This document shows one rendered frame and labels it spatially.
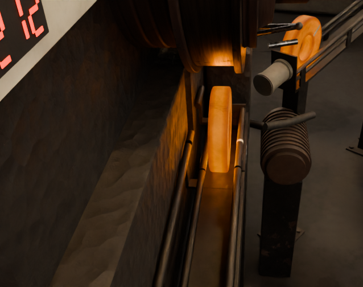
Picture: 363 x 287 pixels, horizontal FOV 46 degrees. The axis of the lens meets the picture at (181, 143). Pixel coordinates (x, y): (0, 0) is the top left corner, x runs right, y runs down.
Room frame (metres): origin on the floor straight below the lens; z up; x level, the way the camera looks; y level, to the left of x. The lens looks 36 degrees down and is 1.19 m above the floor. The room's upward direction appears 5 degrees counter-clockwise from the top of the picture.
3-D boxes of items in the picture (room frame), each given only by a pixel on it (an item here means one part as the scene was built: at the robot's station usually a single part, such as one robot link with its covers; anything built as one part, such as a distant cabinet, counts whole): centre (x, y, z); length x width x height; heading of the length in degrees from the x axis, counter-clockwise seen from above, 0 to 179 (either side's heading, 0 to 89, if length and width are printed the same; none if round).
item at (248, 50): (0.89, -0.12, 0.68); 0.11 x 0.08 x 0.24; 78
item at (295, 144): (0.95, -0.28, 0.27); 0.22 x 0.13 x 0.53; 168
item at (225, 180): (0.68, -0.08, 0.66); 0.19 x 0.07 x 0.01; 168
